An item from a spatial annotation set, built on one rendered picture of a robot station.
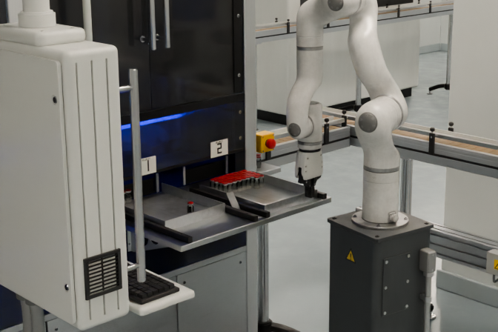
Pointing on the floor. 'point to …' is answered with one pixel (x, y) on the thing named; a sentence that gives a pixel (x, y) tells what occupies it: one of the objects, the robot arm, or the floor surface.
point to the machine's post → (244, 158)
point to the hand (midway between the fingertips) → (309, 191)
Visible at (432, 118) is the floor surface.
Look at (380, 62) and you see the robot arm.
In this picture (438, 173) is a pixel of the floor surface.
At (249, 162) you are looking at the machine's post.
